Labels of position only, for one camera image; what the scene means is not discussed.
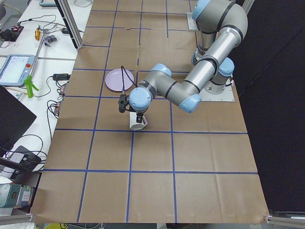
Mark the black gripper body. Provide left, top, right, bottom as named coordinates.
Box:
left=126, top=105, right=146, bottom=119

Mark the white faceted cup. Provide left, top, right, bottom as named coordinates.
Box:
left=130, top=112, right=148, bottom=131

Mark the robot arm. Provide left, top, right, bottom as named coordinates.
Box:
left=128, top=0, right=248, bottom=123

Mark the lavender plate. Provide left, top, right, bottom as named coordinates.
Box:
left=105, top=69, right=134, bottom=92

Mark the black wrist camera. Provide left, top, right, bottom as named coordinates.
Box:
left=118, top=94, right=129, bottom=114

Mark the black braided cable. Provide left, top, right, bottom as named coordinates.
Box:
left=121, top=65, right=139, bottom=96

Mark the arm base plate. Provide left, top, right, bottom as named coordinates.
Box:
left=186, top=12, right=198, bottom=31
left=200, top=79, right=235, bottom=102

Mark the aluminium frame post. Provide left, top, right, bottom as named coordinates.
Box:
left=55, top=0, right=83, bottom=50

